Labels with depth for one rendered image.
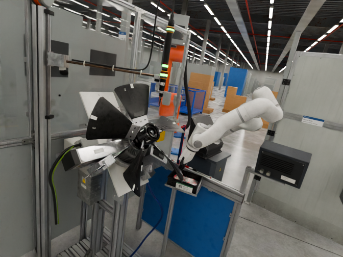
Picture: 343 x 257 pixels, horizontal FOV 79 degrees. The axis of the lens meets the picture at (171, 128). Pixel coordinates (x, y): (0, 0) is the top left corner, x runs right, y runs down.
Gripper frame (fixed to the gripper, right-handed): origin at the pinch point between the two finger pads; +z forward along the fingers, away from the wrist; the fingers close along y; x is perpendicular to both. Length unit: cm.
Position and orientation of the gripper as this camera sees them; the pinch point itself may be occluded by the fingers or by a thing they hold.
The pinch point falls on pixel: (181, 166)
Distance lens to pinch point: 136.5
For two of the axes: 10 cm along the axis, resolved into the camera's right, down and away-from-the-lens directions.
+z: -3.9, 8.2, 4.1
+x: 7.1, 5.5, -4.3
